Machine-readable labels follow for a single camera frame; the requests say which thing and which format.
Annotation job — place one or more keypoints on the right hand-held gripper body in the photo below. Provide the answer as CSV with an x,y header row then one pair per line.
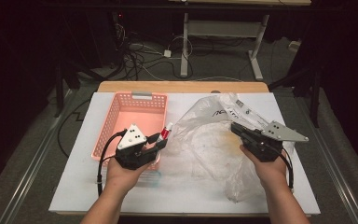
x,y
279,132

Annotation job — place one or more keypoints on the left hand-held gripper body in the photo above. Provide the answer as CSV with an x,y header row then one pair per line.
x,y
133,137

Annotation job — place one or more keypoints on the red and white toothpaste tube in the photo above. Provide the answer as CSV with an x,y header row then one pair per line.
x,y
165,133

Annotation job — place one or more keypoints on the pink perforated plastic basket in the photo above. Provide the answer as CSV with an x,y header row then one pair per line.
x,y
136,119

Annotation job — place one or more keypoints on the clear plastic bag yellow smiley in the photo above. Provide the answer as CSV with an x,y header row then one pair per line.
x,y
205,140

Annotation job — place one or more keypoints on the person's right hand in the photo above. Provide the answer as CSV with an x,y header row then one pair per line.
x,y
270,172

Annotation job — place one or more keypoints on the person's left hand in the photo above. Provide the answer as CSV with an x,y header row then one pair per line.
x,y
121,177

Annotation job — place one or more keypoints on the black stand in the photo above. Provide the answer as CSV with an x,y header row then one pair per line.
x,y
59,90
314,93

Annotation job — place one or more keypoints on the white power adapter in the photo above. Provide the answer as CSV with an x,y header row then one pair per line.
x,y
167,53

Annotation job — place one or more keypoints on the beige box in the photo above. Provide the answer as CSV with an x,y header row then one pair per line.
x,y
294,46

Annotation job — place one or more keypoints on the metal floor rail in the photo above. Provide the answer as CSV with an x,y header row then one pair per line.
x,y
34,168
335,177

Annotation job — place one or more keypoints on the white desk frame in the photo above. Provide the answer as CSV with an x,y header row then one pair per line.
x,y
223,28

